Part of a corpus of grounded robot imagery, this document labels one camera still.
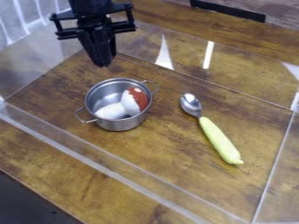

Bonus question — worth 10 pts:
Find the small silver pot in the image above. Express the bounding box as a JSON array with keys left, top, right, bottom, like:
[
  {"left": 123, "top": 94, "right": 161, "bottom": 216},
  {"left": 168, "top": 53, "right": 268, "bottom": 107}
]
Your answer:
[{"left": 75, "top": 78, "right": 159, "bottom": 131}]

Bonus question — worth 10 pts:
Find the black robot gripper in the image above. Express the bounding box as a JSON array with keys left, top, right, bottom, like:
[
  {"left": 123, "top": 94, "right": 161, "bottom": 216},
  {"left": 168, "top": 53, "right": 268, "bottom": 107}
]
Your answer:
[{"left": 50, "top": 0, "right": 137, "bottom": 67}]

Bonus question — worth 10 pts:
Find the black bar on table edge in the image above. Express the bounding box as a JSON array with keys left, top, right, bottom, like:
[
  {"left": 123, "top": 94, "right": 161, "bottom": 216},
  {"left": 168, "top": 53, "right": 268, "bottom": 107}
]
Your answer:
[{"left": 190, "top": 0, "right": 268, "bottom": 23}]

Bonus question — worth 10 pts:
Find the red and white toy mushroom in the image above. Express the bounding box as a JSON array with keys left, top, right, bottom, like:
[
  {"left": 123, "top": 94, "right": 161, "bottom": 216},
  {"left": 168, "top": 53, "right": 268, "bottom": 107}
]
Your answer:
[{"left": 95, "top": 87, "right": 149, "bottom": 120}]

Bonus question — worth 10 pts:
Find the spoon with yellow handle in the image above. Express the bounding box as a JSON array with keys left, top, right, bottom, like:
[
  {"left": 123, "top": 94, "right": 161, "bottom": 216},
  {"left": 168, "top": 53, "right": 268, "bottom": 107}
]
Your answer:
[{"left": 181, "top": 94, "right": 245, "bottom": 165}]

